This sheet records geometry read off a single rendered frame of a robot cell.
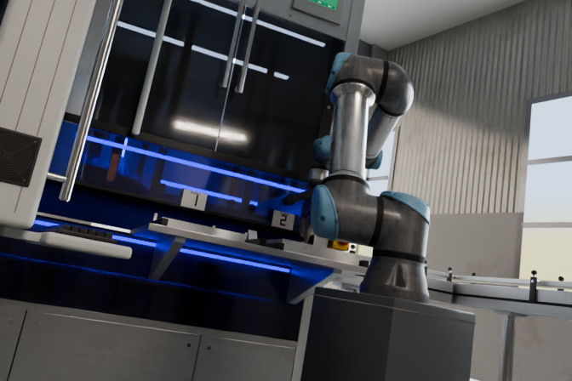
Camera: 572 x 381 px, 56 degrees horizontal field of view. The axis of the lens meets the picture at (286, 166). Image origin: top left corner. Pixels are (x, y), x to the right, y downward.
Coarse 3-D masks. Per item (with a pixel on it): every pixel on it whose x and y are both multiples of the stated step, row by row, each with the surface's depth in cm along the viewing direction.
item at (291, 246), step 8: (272, 240) 166; (280, 240) 160; (288, 240) 158; (288, 248) 158; (296, 248) 159; (304, 248) 160; (312, 248) 161; (320, 248) 162; (328, 248) 163; (320, 256) 161; (328, 256) 162; (336, 256) 163; (344, 256) 164; (352, 256) 165
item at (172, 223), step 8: (168, 224) 158; (176, 224) 158; (184, 224) 159; (192, 224) 160; (200, 232) 161; (208, 232) 162; (216, 232) 162; (224, 232) 163; (232, 232) 164; (240, 240) 165
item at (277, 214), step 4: (276, 212) 198; (280, 212) 199; (276, 216) 198; (280, 216) 199; (288, 216) 200; (292, 216) 200; (272, 220) 197; (276, 220) 198; (288, 220) 200; (292, 220) 200; (272, 224) 197; (276, 224) 198; (284, 224) 199; (288, 224) 199; (292, 224) 200; (284, 228) 199; (288, 228) 199; (292, 228) 200
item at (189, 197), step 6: (186, 192) 187; (192, 192) 188; (198, 192) 189; (186, 198) 187; (192, 198) 188; (198, 198) 188; (204, 198) 189; (180, 204) 186; (186, 204) 186; (192, 204) 187; (198, 204) 188; (204, 204) 189
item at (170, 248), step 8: (160, 240) 174; (168, 240) 160; (176, 240) 150; (184, 240) 151; (160, 248) 169; (168, 248) 156; (176, 248) 154; (160, 256) 166; (168, 256) 159; (152, 264) 176; (160, 264) 165; (168, 264) 165; (152, 272) 172; (160, 272) 171
